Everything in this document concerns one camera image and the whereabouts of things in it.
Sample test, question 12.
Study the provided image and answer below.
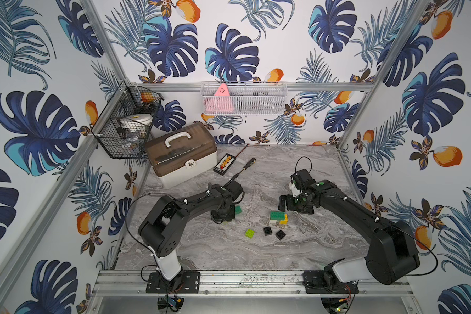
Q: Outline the yellow square brick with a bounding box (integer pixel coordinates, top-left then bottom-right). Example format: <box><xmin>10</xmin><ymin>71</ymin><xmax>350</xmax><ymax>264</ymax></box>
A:
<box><xmin>279</xmin><ymin>214</ymin><xmax>289</xmax><ymax>225</ymax></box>

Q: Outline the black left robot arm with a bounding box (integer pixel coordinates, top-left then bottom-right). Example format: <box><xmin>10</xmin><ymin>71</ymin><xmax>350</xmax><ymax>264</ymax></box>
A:
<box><xmin>139</xmin><ymin>181</ymin><xmax>244</xmax><ymax>283</ymax></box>

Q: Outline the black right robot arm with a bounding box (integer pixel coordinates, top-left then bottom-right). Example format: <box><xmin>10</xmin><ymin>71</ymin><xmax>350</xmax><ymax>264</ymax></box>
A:
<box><xmin>278</xmin><ymin>180</ymin><xmax>420</xmax><ymax>293</ymax></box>

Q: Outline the black square brick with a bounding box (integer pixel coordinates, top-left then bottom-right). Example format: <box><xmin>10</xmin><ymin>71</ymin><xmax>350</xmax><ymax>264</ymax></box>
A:
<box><xmin>263</xmin><ymin>226</ymin><xmax>272</xmax><ymax>236</ymax></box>
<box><xmin>276</xmin><ymin>230</ymin><xmax>286</xmax><ymax>241</ymax></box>

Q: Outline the black bit holder case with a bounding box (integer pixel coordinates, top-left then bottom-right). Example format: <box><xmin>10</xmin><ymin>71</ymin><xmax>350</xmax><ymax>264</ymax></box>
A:
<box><xmin>213</xmin><ymin>154</ymin><xmax>236</xmax><ymax>175</ymax></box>

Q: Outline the black yellow screwdriver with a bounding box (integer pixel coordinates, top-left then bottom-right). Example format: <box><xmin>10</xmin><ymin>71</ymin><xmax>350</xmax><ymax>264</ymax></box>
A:
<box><xmin>230</xmin><ymin>158</ymin><xmax>256</xmax><ymax>181</ymax></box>

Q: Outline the white storage box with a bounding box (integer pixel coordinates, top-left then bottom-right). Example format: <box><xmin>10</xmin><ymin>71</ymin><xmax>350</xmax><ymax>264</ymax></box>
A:
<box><xmin>145</xmin><ymin>122</ymin><xmax>217</xmax><ymax>188</ymax></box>

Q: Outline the pink triangle card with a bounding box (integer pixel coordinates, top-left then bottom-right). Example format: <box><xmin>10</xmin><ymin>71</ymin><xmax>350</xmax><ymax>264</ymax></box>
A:
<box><xmin>204</xmin><ymin>83</ymin><xmax>235</xmax><ymax>115</ymax></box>

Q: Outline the white round object in basket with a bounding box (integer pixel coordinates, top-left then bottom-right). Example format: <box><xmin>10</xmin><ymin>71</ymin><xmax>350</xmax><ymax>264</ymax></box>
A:
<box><xmin>120</xmin><ymin>113</ymin><xmax>153</xmax><ymax>132</ymax></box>

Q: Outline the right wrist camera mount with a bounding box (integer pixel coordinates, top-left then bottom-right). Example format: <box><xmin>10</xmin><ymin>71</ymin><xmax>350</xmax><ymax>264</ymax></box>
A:
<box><xmin>289</xmin><ymin>169</ymin><xmax>316</xmax><ymax>197</ymax></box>

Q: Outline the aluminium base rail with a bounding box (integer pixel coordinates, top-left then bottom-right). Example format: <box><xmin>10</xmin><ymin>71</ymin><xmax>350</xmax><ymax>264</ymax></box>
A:
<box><xmin>92</xmin><ymin>270</ymin><xmax>422</xmax><ymax>313</ymax></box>

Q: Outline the clear mesh wall shelf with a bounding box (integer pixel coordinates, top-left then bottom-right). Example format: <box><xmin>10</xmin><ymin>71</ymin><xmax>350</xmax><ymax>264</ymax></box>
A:
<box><xmin>200</xmin><ymin>82</ymin><xmax>288</xmax><ymax>116</ymax></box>

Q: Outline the black wire basket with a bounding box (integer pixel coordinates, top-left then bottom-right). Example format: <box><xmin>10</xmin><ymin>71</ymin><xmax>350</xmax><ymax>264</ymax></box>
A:
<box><xmin>91</xmin><ymin>82</ymin><xmax>164</xmax><ymax>159</ymax></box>

